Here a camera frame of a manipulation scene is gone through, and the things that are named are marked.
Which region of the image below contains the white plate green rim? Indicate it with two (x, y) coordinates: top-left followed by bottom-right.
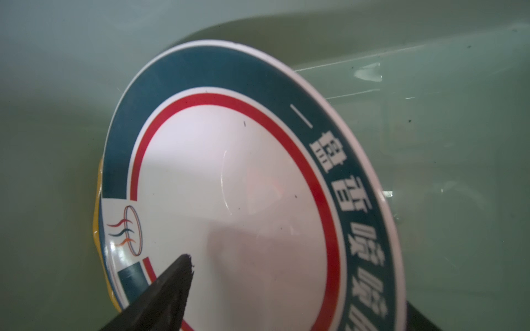
(99, 40), (407, 330)

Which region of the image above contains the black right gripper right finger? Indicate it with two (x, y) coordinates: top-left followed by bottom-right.
(406, 301), (441, 331)

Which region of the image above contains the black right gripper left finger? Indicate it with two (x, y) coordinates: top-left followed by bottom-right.
(102, 255), (193, 331)

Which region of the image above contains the mint green plastic bin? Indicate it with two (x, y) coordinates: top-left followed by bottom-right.
(1, 1), (529, 330)

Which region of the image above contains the yellow polka dot plate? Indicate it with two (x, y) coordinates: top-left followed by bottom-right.
(92, 159), (122, 313)

